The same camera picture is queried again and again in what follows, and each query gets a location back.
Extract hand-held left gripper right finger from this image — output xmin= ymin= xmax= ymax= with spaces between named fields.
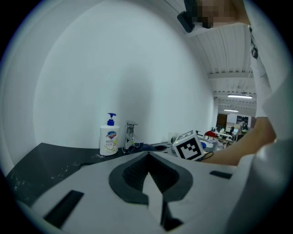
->
xmin=148 ymin=151 xmax=250 ymax=234

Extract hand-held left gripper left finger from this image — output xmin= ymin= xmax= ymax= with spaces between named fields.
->
xmin=32 ymin=151 xmax=161 ymax=234

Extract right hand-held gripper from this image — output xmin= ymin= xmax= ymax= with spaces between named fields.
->
xmin=153 ymin=129 xmax=204 ymax=161

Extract person's right forearm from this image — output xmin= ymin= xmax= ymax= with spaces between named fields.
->
xmin=201 ymin=116 xmax=277 ymax=166

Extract black head camera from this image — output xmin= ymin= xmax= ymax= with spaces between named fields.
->
xmin=177 ymin=0 xmax=199 ymax=33

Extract right hand-held gripper black cable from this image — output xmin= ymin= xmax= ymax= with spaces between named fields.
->
xmin=196 ymin=151 xmax=215 ymax=163

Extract person's head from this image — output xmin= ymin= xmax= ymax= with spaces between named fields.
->
xmin=196 ymin=0 xmax=251 ymax=29

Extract white soap bottle blue pump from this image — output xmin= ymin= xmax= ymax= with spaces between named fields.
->
xmin=99 ymin=112 xmax=120 ymax=156

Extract person's white shirt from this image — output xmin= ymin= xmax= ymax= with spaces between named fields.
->
xmin=248 ymin=0 xmax=293 ymax=160

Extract dark blue towel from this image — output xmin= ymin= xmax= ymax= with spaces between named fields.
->
xmin=127 ymin=143 xmax=156 ymax=155

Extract chrome faucet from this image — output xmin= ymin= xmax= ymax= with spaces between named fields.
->
xmin=123 ymin=120 xmax=144 ymax=154

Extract black marble vanity counter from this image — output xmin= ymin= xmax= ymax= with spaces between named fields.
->
xmin=5 ymin=142 xmax=174 ymax=207

